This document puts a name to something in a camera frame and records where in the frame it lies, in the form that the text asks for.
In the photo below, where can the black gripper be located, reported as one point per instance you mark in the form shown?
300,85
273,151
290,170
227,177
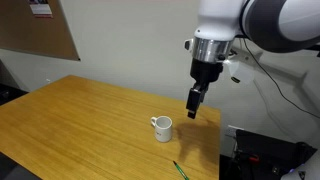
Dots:
205,71

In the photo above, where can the green pen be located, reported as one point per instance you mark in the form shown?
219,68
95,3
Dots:
180,170

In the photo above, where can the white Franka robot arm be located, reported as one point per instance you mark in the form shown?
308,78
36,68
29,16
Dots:
266,20

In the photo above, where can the white ceramic mug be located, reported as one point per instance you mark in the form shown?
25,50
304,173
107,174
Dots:
163,130

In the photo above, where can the brown cork board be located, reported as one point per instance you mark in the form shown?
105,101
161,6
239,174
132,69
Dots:
36,30

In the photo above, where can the paper notice with red header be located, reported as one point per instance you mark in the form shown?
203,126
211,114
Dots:
40,8

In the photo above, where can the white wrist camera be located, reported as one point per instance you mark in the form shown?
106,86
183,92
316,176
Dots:
241,71

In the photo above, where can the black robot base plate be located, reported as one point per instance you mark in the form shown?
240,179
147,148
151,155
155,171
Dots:
266,150

